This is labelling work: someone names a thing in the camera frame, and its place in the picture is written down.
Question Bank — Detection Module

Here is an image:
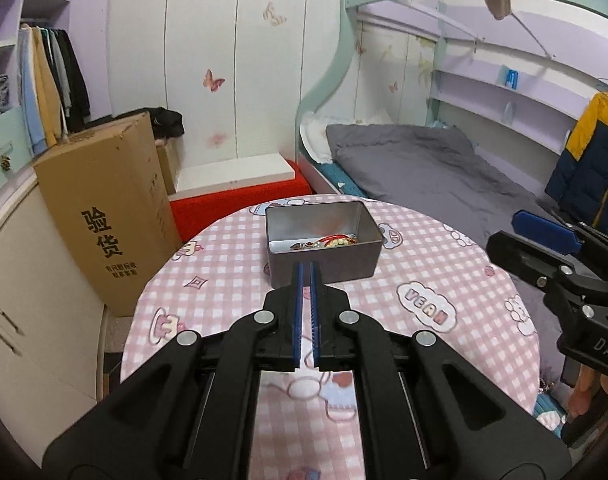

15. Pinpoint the grey metal tin box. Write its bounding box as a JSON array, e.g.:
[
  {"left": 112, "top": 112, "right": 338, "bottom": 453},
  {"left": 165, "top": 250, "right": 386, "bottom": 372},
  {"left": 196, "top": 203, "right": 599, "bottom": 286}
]
[{"left": 265, "top": 201, "right": 385, "bottom": 288}]

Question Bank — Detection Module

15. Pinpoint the teal bed mat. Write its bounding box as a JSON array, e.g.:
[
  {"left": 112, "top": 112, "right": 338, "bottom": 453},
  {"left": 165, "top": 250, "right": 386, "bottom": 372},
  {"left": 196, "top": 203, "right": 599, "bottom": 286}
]
[{"left": 318, "top": 160, "right": 370, "bottom": 198}]

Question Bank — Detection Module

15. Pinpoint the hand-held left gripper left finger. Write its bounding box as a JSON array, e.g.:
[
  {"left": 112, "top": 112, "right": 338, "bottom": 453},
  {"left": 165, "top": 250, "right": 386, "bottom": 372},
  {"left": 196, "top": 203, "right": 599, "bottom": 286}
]
[{"left": 41, "top": 261, "right": 305, "bottom": 480}]

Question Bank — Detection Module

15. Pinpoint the person's right hand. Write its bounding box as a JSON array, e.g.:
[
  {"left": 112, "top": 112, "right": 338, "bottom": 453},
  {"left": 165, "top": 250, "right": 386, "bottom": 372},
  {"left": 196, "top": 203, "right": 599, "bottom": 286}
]
[{"left": 569, "top": 366, "right": 608, "bottom": 418}]

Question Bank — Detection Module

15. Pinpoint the black bag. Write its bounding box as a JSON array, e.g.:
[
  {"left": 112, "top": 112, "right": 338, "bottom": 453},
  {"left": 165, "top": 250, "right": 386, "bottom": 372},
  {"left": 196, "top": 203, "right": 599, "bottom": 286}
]
[{"left": 146, "top": 107, "right": 186, "bottom": 142}]

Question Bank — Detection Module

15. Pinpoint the red ottoman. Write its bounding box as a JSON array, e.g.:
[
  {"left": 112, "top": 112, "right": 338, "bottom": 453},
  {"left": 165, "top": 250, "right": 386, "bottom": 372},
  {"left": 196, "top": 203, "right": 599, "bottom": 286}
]
[{"left": 169, "top": 160, "right": 312, "bottom": 245}]

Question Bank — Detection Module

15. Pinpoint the yellow navy puffer jacket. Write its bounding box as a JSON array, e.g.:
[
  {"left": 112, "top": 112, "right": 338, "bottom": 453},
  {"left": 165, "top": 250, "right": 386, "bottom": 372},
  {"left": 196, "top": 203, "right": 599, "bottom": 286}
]
[{"left": 544, "top": 89, "right": 608, "bottom": 241}]

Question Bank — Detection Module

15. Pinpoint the white curved cabinet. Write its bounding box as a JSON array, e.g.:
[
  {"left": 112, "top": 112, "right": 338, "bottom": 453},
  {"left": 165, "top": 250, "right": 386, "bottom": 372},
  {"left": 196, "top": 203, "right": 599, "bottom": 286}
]
[{"left": 0, "top": 170, "right": 110, "bottom": 406}]

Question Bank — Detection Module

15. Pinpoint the white quilted pad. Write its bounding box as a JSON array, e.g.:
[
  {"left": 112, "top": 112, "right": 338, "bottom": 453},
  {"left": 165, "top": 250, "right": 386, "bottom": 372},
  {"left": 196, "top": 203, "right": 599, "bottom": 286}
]
[{"left": 300, "top": 110, "right": 395, "bottom": 163}]

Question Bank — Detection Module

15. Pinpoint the brown hanging ornament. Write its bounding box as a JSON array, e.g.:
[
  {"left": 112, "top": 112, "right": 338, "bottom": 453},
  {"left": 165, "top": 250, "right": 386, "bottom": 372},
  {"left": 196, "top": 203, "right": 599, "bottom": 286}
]
[{"left": 484, "top": 0, "right": 512, "bottom": 21}]

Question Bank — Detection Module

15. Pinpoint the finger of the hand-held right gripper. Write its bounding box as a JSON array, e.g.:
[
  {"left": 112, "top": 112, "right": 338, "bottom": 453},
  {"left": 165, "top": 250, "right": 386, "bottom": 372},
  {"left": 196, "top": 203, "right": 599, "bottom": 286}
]
[
  {"left": 513, "top": 209, "right": 582, "bottom": 256},
  {"left": 486, "top": 230, "right": 585, "bottom": 290}
]

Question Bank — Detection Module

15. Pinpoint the lavender open wardrobe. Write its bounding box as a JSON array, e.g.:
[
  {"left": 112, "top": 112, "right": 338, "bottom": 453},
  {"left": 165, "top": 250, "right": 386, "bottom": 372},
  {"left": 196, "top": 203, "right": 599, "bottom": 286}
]
[{"left": 0, "top": 0, "right": 115, "bottom": 201}]

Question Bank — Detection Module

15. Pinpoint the pink checked cartoon tablecloth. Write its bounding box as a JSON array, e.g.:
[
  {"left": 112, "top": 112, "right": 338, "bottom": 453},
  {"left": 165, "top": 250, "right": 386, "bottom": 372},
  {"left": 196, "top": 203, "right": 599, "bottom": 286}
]
[{"left": 120, "top": 194, "right": 542, "bottom": 480}]

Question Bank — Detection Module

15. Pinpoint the white board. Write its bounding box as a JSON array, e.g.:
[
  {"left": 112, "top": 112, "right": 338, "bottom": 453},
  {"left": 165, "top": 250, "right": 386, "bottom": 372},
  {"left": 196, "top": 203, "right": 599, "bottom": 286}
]
[{"left": 174, "top": 152, "right": 297, "bottom": 201}]

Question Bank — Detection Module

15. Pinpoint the teal drawer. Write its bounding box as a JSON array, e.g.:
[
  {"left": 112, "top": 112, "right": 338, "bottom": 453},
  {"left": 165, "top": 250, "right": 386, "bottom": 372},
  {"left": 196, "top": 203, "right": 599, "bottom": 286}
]
[{"left": 0, "top": 110, "right": 35, "bottom": 206}]

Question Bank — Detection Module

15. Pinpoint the row of hanging clothes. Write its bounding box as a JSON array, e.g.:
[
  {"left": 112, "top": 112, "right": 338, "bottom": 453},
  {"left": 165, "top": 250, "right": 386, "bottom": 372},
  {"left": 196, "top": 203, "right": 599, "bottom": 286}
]
[{"left": 18, "top": 25, "right": 92, "bottom": 156}]

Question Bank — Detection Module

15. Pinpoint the lavender wall shelf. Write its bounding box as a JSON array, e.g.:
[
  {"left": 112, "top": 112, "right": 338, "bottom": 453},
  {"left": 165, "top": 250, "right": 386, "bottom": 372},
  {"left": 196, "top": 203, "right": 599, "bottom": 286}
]
[{"left": 426, "top": 35, "right": 605, "bottom": 156}]

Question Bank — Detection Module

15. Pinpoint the grey blanket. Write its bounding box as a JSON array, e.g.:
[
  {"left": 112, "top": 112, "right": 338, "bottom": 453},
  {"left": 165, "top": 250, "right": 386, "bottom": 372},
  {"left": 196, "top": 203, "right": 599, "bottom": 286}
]
[{"left": 325, "top": 122, "right": 585, "bottom": 391}]

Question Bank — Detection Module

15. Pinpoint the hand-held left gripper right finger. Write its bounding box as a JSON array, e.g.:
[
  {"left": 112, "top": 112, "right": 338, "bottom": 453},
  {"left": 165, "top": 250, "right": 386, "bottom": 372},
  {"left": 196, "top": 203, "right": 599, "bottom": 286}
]
[{"left": 309, "top": 261, "right": 572, "bottom": 480}]

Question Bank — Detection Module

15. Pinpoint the pile of mixed jewelry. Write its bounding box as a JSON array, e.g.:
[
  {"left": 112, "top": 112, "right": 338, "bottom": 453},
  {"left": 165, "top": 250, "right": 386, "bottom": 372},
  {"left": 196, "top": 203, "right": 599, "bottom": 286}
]
[{"left": 289, "top": 232, "right": 360, "bottom": 252}]

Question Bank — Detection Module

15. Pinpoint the large brown cardboard box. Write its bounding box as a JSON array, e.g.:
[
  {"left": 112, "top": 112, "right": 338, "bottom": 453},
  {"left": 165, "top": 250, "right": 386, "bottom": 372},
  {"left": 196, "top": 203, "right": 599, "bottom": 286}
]
[{"left": 33, "top": 111, "right": 182, "bottom": 318}]

